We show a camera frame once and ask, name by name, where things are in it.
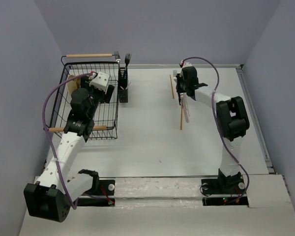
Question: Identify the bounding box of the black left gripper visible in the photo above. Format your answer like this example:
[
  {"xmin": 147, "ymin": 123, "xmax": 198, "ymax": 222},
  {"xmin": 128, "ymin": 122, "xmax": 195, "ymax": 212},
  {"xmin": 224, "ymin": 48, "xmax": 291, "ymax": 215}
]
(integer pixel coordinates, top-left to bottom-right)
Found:
[{"xmin": 81, "ymin": 75, "xmax": 114, "ymax": 118}]

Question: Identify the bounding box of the all silver fork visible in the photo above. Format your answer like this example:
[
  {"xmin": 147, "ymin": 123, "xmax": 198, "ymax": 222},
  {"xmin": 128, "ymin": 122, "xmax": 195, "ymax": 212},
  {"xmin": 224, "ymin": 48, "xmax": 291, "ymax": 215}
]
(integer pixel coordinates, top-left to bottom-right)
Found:
[{"xmin": 114, "ymin": 51, "xmax": 120, "ymax": 64}]

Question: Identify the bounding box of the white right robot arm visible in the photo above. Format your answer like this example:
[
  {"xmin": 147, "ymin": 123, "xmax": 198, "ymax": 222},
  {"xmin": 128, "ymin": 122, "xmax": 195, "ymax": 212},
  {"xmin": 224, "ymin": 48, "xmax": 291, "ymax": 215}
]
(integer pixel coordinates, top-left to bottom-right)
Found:
[{"xmin": 174, "ymin": 64, "xmax": 250, "ymax": 196}]

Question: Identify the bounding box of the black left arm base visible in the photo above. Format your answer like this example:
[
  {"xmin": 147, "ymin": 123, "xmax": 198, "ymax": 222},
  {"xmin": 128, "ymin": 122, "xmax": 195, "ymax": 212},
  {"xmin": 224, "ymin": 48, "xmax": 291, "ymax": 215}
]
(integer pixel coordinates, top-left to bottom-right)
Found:
[{"xmin": 78, "ymin": 179, "xmax": 116, "ymax": 207}]

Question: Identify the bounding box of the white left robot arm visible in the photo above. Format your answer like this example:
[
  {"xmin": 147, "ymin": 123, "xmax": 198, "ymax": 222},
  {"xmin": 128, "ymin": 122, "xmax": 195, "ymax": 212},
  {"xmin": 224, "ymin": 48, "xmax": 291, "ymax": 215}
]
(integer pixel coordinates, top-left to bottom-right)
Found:
[{"xmin": 24, "ymin": 85, "xmax": 114, "ymax": 222}]

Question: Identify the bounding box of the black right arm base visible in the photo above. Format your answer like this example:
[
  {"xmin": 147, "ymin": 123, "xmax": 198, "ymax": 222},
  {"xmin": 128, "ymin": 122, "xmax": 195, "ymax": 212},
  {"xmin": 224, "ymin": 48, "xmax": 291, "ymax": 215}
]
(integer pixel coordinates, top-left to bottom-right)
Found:
[{"xmin": 199, "ymin": 177, "xmax": 249, "ymax": 207}]

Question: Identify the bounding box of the orange wooden chopstick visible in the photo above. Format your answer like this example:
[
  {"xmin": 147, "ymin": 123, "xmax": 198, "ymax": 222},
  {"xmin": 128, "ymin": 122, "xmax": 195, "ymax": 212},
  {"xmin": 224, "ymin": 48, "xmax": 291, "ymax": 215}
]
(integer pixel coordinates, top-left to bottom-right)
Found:
[
  {"xmin": 180, "ymin": 105, "xmax": 184, "ymax": 130},
  {"xmin": 169, "ymin": 74, "xmax": 175, "ymax": 99}
]

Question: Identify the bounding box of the black perforated utensil caddy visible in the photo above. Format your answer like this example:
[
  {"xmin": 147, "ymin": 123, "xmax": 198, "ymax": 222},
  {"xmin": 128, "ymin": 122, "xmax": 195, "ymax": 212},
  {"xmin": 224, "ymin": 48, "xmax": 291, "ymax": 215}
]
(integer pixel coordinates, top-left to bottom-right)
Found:
[{"xmin": 118, "ymin": 67, "xmax": 128, "ymax": 103}]

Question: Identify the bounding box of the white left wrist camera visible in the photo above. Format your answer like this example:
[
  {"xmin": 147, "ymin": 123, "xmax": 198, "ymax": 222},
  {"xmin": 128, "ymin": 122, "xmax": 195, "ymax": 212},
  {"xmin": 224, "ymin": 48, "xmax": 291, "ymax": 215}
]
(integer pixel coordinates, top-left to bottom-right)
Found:
[{"xmin": 89, "ymin": 71, "xmax": 111, "ymax": 92}]

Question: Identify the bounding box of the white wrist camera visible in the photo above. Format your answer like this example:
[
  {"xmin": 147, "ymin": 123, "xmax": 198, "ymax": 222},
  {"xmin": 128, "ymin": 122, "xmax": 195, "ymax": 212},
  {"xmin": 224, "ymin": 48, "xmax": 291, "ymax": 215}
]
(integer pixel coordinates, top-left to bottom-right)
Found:
[
  {"xmin": 179, "ymin": 60, "xmax": 193, "ymax": 69},
  {"xmin": 89, "ymin": 71, "xmax": 111, "ymax": 92}
]

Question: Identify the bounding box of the silver fork black riveted handle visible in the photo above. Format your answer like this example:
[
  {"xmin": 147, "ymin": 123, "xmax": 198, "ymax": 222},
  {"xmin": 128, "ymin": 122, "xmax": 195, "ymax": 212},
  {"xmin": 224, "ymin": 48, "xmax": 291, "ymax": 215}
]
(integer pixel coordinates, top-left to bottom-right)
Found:
[{"xmin": 173, "ymin": 69, "xmax": 177, "ymax": 78}]

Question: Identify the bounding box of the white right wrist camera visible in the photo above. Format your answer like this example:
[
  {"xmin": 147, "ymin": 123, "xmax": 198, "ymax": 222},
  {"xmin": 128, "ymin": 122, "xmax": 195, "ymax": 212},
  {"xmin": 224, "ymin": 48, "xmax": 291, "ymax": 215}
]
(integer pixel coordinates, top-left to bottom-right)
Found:
[{"xmin": 179, "ymin": 60, "xmax": 193, "ymax": 69}]

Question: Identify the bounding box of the black wire dish rack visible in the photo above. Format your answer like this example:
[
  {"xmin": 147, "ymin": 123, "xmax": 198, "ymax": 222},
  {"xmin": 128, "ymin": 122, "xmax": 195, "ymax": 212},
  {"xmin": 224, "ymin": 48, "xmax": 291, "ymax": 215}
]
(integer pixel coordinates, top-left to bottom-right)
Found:
[{"xmin": 45, "ymin": 53, "xmax": 120, "ymax": 141}]

